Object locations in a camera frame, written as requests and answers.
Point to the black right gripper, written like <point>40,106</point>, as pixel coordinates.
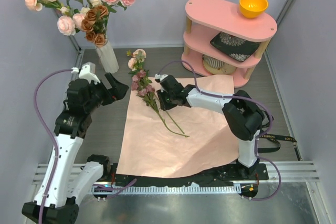
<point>161,93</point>

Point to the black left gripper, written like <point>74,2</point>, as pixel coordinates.
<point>117,92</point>

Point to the mauve flower stem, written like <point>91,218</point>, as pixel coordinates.
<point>144,89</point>

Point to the peach rose flower stem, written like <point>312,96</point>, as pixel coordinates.
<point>137,59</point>

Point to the pink wrapping paper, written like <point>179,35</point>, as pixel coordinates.
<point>182,142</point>

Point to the brown rose flower stem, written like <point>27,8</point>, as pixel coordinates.
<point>95,25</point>

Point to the light pink peony stem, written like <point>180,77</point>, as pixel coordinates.
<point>69,26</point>

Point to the black ribbon with gold lettering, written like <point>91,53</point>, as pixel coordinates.
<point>275,139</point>

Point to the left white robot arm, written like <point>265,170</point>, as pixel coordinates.
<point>58,199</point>

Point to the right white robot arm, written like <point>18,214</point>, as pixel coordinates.
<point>242,115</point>

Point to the white ribbed ceramic vase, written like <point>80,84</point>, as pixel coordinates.
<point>108,58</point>

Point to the striped ceramic bowl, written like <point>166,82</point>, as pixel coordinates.
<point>215,66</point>

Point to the pink three-tier shelf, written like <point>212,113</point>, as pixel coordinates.
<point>206,18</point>

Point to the black floral square plate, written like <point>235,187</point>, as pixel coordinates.
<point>237,48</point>

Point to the orange plastic bowl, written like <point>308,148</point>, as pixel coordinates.
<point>252,8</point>

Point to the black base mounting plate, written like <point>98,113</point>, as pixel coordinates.
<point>218,176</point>

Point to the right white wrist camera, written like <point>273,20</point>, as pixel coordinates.
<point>160,77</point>

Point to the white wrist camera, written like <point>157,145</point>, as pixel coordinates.
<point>160,77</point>
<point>86,72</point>

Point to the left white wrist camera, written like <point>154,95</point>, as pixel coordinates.
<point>86,72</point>

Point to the white perforated cable duct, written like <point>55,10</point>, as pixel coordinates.
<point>189,190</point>

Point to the aluminium frame rail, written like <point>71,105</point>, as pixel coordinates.
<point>290,171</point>

